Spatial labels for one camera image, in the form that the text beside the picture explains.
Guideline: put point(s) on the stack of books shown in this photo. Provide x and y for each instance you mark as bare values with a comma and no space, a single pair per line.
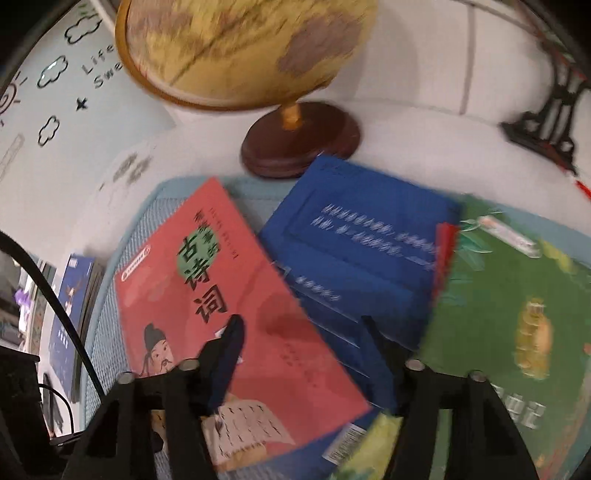
69,323

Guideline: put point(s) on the antique yellow globe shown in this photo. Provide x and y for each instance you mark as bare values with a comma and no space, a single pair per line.
231,46

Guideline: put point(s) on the blue book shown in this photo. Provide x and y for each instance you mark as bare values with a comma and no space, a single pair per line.
351,258

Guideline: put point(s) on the embroidered round fan on stand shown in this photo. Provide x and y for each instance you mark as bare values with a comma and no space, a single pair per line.
554,115

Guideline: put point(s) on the salmon red illustrated book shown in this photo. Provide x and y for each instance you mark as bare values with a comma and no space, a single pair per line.
277,332

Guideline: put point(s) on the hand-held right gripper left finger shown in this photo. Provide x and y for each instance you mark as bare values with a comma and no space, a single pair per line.
231,355

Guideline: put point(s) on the light blue textured mat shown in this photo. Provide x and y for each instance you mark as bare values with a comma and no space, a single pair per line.
138,240

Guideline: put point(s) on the red tassel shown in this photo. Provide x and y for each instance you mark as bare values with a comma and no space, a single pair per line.
584,189

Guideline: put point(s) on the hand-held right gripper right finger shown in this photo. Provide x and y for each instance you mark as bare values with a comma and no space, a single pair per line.
390,369

